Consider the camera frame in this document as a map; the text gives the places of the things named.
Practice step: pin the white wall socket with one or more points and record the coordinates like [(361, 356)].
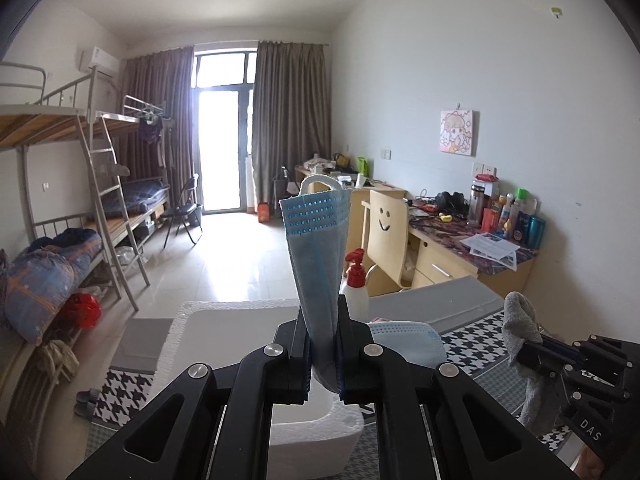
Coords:
[(485, 168)]

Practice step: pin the black headphones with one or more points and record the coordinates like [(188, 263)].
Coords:
[(452, 202)]

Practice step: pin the black folding chair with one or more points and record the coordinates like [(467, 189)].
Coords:
[(182, 210)]

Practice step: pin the black white houndstooth mat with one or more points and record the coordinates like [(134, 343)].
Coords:
[(475, 350)]

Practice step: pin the white air conditioner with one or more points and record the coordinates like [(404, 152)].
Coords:
[(97, 62)]

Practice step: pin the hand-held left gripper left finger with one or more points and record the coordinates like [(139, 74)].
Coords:
[(295, 350)]

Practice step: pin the metal bunk bed with ladder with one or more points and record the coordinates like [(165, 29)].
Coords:
[(40, 125)]

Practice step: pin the pink cartoon wall poster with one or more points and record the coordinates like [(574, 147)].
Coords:
[(456, 132)]

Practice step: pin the dark thermos bottle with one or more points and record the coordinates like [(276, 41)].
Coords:
[(476, 205)]

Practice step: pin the red plastic bag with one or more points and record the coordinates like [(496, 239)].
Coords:
[(82, 310)]

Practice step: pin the yellow wall hook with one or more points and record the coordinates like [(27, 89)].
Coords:
[(555, 11)]

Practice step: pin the printed paper sheets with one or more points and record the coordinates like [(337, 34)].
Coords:
[(490, 247)]

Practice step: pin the blue face mask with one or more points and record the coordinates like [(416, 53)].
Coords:
[(315, 260), (405, 345)]

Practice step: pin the brown curtain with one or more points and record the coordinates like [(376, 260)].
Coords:
[(165, 110), (290, 110)]

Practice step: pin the wooden desk with patterned cover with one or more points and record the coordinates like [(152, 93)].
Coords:
[(450, 265)]

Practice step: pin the beige cloth bundle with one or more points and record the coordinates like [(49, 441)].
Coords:
[(55, 360)]

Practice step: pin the purple patterned blanket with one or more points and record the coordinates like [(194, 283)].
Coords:
[(6, 285)]

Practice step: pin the red orange box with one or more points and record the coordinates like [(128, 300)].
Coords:
[(489, 220)]

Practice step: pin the orange floor box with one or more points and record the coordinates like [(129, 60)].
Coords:
[(263, 212)]

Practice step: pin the blue plaid bedding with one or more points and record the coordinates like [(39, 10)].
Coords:
[(142, 195)]

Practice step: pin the dark hanging clothes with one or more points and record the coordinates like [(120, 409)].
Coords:
[(150, 130)]

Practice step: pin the green capped bottle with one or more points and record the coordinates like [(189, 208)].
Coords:
[(521, 200)]

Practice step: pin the blue plaid quilt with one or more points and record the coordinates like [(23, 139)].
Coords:
[(45, 280)]

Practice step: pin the grey slipper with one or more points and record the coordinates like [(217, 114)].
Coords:
[(84, 410), (90, 395)]

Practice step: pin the white spray bottle red cap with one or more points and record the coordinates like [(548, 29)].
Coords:
[(355, 300)]

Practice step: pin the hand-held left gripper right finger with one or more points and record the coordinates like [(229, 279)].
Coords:
[(350, 355)]

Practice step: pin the glass balcony door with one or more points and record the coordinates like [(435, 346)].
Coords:
[(220, 135)]

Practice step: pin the teal bottle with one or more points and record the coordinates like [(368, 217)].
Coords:
[(535, 232)]

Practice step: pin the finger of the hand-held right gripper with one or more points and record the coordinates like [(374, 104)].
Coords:
[(540, 360), (560, 346)]

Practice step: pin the white foam box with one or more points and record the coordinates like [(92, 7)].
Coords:
[(220, 330)]

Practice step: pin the wooden chair with smiley face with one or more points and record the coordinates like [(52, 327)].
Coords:
[(385, 235)]

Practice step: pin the grey sock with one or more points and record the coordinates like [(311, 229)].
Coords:
[(517, 325)]

